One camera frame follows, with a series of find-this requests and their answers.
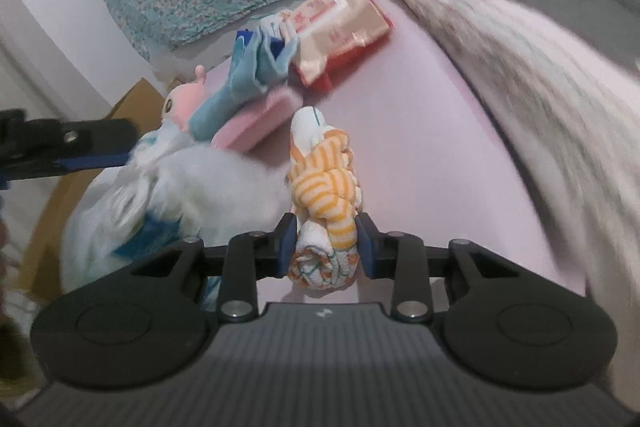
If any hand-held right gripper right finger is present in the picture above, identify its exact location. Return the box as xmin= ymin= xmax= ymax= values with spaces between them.
xmin=355 ymin=211 xmax=509 ymax=324

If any white printed plastic bag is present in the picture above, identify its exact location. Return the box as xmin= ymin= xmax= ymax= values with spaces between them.
xmin=60 ymin=122 xmax=301 ymax=309

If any pink and white plush doll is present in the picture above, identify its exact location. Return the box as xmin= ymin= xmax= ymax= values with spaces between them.
xmin=160 ymin=64 xmax=212 ymax=138

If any red white snack packet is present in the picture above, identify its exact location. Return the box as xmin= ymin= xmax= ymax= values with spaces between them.
xmin=279 ymin=0 xmax=396 ymax=96

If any orange striped towel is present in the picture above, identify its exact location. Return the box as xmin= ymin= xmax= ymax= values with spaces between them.
xmin=285 ymin=105 xmax=364 ymax=299

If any brown cardboard box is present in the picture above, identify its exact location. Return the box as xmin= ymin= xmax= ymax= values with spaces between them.
xmin=22 ymin=78 xmax=169 ymax=304

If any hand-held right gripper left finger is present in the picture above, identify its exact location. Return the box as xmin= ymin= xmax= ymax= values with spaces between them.
xmin=130 ymin=212 xmax=301 ymax=324

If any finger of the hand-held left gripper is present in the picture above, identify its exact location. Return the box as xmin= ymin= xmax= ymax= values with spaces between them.
xmin=0 ymin=108 xmax=137 ymax=188

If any blue tissue pack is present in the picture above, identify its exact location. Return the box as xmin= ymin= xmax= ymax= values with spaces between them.
xmin=233 ymin=28 xmax=287 ymax=58

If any white quilted blanket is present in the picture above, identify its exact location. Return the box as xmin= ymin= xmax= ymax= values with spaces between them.
xmin=342 ymin=0 xmax=640 ymax=408

